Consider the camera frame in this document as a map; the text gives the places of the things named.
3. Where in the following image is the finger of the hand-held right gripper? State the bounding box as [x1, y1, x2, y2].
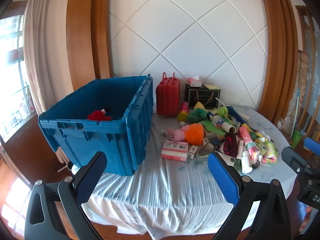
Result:
[304, 137, 320, 153]
[281, 146, 313, 175]

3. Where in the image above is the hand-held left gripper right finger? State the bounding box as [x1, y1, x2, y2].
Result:
[207, 151, 293, 240]

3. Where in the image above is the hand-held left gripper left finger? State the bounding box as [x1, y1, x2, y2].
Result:
[24, 151, 108, 240]

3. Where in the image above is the blue plastic crate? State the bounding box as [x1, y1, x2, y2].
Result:
[38, 74, 154, 176]

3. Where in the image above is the maroon sock with red stars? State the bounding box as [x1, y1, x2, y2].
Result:
[222, 132, 242, 157]

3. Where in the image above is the green dustpan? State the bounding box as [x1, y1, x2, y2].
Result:
[291, 129, 304, 148]

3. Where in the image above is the green pastel tissue packet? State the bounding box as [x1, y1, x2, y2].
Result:
[260, 140, 278, 163]

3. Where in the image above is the white plastic bottle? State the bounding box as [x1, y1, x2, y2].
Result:
[241, 151, 253, 173]

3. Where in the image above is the small white carton with barcode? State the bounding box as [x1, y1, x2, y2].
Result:
[187, 145, 198, 159]

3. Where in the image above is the pink tissue packet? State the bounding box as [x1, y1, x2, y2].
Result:
[239, 126, 252, 143]

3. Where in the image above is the white roll with cardboard core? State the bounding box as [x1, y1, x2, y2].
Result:
[221, 122, 236, 133]

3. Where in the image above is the green cloth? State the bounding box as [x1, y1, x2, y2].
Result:
[201, 120, 225, 134]

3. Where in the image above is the pink pig plush orange dress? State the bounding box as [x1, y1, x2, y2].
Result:
[161, 123, 205, 146]

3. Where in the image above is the blue white toothpaste pack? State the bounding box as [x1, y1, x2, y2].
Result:
[212, 115, 227, 128]

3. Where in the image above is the red plush toy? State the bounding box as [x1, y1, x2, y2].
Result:
[87, 109, 112, 122]

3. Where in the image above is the striped light blue tablecloth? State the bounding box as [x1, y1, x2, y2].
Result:
[81, 104, 299, 238]

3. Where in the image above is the blue feather duster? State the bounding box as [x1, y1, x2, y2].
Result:
[226, 106, 247, 124]

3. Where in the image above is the green dinosaur plush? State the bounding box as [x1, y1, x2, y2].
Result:
[187, 102, 208, 123]

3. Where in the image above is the pink yellow canister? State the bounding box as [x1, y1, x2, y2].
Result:
[177, 102, 189, 121]

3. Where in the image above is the black gift box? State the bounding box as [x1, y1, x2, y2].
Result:
[184, 84, 221, 109]

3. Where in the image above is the red toy suitcase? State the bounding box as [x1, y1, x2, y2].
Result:
[156, 72, 181, 117]

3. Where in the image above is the pink tissue box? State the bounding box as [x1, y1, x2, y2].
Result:
[187, 76, 202, 87]

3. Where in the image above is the white curtain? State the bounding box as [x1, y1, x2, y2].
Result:
[22, 0, 73, 160]

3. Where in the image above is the window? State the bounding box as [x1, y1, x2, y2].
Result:
[0, 15, 33, 140]

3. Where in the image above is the wooden wall panel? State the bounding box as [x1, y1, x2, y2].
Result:
[257, 0, 299, 123]
[66, 0, 113, 90]

